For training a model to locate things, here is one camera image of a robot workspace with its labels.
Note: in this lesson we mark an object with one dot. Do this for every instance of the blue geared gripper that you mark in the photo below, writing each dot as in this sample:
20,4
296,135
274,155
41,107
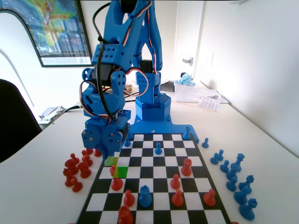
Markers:
100,136

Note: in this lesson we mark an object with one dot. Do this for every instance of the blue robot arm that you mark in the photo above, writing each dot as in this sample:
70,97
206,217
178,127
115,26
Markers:
153,114

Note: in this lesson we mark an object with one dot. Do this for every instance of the red chess bishop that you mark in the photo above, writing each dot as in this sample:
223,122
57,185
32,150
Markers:
89,151

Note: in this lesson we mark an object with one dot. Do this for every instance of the red chess knight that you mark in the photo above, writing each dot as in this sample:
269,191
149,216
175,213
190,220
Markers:
70,167

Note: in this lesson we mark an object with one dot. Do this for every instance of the blue chess rook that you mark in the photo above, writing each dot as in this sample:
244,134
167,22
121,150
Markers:
145,197

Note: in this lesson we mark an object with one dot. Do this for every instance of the blue chess piece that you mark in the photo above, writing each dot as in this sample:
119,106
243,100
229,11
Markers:
186,134
246,184
241,196
248,210
231,174

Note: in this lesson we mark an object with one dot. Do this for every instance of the blue chess queen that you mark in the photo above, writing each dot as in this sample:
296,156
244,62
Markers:
237,162

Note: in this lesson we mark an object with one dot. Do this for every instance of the black white chessboard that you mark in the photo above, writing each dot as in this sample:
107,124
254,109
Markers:
149,173

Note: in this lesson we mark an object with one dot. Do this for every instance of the blue base mounting plate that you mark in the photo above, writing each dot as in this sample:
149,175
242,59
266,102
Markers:
163,128

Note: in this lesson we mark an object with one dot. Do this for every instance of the brown cardboard box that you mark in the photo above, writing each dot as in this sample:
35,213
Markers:
128,88

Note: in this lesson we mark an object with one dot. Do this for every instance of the silver foil packaging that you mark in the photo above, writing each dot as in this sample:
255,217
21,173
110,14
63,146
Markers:
50,113

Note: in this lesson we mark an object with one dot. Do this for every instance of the black chair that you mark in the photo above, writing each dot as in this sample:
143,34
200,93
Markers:
11,128

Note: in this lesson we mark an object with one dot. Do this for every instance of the blue plush toy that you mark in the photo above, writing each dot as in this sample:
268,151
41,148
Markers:
185,79

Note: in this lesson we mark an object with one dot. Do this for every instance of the printed paper sheet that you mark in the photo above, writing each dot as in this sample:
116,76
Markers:
209,103

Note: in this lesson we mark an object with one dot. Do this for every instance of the black framed poster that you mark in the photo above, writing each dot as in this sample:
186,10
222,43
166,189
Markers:
58,30

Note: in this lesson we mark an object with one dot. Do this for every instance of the white door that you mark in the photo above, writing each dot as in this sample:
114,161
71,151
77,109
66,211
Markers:
187,35

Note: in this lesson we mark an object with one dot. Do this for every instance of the blue wrist camera box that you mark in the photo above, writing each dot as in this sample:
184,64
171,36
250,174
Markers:
125,114

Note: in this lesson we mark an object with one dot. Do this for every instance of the white wall switch plate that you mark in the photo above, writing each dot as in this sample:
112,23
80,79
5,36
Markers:
209,58

